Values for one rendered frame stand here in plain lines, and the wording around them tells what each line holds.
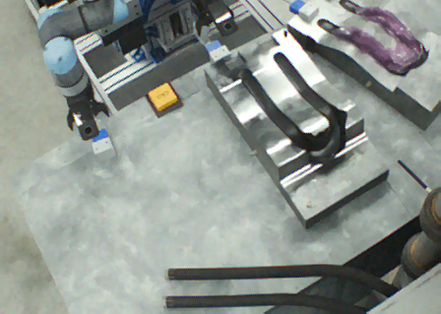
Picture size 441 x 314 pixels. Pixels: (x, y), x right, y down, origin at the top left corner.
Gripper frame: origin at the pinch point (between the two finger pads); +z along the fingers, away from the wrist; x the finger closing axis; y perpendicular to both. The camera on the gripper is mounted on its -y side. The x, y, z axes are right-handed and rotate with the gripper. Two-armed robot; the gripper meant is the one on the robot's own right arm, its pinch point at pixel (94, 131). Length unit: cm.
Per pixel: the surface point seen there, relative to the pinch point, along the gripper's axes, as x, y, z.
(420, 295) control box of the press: -44, -80, -54
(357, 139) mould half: -63, -24, 6
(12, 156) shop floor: 48, 63, 93
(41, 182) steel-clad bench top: 20.1, -1.3, 12.7
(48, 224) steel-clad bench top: 21.0, -14.4, 12.7
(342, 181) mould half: -54, -34, 7
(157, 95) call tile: -18.7, 9.2, 8.9
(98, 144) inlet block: 0.6, 0.2, 7.3
